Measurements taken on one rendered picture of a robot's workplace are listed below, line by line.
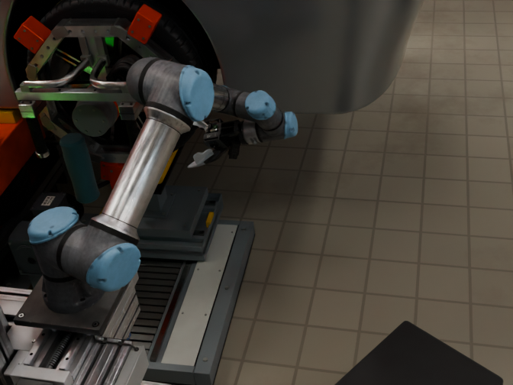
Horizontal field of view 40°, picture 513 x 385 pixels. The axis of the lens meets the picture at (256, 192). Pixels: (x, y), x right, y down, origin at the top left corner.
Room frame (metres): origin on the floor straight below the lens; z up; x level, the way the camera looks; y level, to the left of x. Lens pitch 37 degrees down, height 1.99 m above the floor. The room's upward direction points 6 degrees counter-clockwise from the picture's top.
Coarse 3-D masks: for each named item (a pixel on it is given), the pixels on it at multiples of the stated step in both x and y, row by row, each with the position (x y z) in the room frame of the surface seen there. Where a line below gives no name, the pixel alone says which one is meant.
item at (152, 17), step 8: (144, 8) 2.16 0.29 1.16; (152, 8) 2.18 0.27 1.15; (136, 16) 2.12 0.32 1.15; (144, 16) 2.12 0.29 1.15; (152, 16) 2.14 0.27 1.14; (160, 16) 2.17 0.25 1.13; (136, 24) 2.13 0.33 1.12; (144, 24) 2.12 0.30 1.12; (152, 24) 2.11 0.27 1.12; (128, 32) 2.13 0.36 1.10; (136, 32) 2.13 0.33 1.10; (144, 32) 2.12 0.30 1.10; (152, 32) 2.13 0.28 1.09; (144, 40) 2.12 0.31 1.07
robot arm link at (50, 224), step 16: (64, 208) 1.29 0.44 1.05; (32, 224) 1.24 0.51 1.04; (48, 224) 1.23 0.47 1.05; (64, 224) 1.22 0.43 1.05; (80, 224) 1.24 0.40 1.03; (32, 240) 1.21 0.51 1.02; (48, 240) 1.19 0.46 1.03; (64, 240) 1.19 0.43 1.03; (48, 256) 1.19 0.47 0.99; (48, 272) 1.20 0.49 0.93; (64, 272) 1.17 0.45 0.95
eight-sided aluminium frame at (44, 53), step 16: (64, 32) 2.18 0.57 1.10; (80, 32) 2.17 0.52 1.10; (96, 32) 2.17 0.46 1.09; (112, 32) 2.14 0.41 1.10; (48, 48) 2.21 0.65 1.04; (144, 48) 2.12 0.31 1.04; (160, 48) 2.16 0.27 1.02; (32, 64) 2.22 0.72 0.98; (48, 112) 2.22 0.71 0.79; (48, 128) 2.22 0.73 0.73; (64, 128) 2.22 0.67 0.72; (96, 144) 2.24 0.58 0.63; (96, 160) 2.19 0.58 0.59; (112, 160) 2.17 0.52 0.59
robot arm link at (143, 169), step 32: (160, 64) 1.46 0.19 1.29; (160, 96) 1.38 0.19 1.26; (192, 96) 1.37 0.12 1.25; (160, 128) 1.33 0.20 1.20; (128, 160) 1.30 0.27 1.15; (160, 160) 1.30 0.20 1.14; (128, 192) 1.24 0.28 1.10; (96, 224) 1.19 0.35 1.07; (128, 224) 1.20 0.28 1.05; (64, 256) 1.16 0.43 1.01; (96, 256) 1.12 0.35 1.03; (128, 256) 1.14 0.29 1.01
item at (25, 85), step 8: (80, 40) 2.17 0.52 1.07; (88, 48) 2.17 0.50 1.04; (80, 56) 2.17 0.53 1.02; (88, 56) 2.16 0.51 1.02; (80, 64) 2.11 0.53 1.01; (88, 64) 2.14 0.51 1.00; (72, 72) 2.06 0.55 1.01; (80, 72) 2.09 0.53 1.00; (32, 80) 2.03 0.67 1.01; (40, 80) 2.03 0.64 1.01; (48, 80) 2.02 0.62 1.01; (56, 80) 2.02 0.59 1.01; (64, 80) 2.02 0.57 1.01; (72, 80) 2.04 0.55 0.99; (24, 88) 2.02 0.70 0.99; (32, 88) 2.02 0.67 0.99; (40, 88) 2.01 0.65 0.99; (48, 88) 2.01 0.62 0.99
